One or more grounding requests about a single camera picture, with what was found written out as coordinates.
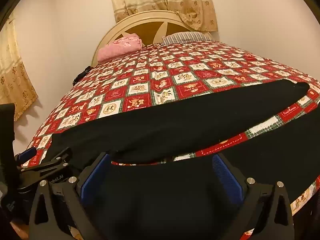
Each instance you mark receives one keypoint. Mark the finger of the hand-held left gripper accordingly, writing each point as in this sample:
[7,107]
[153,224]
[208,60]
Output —
[48,162]
[26,154]

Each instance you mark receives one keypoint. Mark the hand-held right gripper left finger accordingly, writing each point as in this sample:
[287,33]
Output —
[93,177]

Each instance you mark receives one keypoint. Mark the black pants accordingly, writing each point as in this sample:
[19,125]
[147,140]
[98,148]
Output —
[160,127]

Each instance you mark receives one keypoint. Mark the red checked printed blanket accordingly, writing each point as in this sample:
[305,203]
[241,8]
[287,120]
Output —
[165,72]

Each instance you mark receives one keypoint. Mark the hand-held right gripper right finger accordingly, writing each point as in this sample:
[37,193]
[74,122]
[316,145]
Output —
[228,177]

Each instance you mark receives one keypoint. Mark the cream wooden headboard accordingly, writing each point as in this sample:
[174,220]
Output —
[150,21]

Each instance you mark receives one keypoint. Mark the black object beside bed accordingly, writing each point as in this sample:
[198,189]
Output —
[80,76]

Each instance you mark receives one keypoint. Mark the pink pillow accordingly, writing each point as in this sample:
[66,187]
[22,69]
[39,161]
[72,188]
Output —
[117,47]

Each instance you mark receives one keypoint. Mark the striped pillow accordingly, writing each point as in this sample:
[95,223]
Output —
[186,37]

